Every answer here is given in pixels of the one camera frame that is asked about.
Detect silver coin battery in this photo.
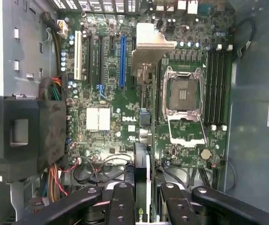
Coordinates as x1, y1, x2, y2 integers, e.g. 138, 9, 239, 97
199, 148, 213, 162

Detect silver socket cover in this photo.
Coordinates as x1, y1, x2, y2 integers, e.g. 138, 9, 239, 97
168, 116, 208, 147

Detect white chipset heatsink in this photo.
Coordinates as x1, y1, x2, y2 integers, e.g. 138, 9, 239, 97
86, 107, 111, 131

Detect green motherboard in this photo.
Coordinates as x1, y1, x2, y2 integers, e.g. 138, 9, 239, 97
58, 11, 235, 170

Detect black fan shroud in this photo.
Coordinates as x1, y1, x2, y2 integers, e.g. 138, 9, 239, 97
0, 95, 67, 183

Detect CPU socket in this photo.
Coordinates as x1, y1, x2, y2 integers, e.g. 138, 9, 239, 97
162, 67, 207, 120

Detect black RAM slot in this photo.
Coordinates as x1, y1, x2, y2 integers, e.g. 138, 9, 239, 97
210, 44, 222, 132
215, 50, 228, 126
204, 50, 216, 126
220, 44, 233, 132

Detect blue expansion slot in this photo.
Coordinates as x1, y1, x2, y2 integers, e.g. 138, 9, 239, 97
119, 35, 127, 89

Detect grey open PC case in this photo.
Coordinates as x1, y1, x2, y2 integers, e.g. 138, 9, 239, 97
0, 0, 269, 225

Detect long black expansion slot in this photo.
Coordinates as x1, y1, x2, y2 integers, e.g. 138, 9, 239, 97
86, 35, 94, 86
99, 35, 105, 83

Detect white expansion slot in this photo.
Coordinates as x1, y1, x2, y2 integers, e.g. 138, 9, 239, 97
74, 30, 83, 80

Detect grey power supply unit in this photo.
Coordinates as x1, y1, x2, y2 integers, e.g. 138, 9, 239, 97
0, 0, 59, 97

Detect black fan wire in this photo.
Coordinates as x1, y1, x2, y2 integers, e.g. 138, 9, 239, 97
72, 153, 135, 185

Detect orange and red wires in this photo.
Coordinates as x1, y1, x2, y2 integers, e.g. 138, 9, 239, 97
39, 163, 69, 207

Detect coloured wire bundle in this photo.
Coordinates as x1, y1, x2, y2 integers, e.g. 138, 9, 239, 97
39, 76, 63, 101

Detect white power connector with wires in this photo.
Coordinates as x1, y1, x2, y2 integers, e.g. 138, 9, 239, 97
41, 11, 69, 75

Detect black looped wire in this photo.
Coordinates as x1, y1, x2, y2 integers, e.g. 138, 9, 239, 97
234, 18, 257, 58

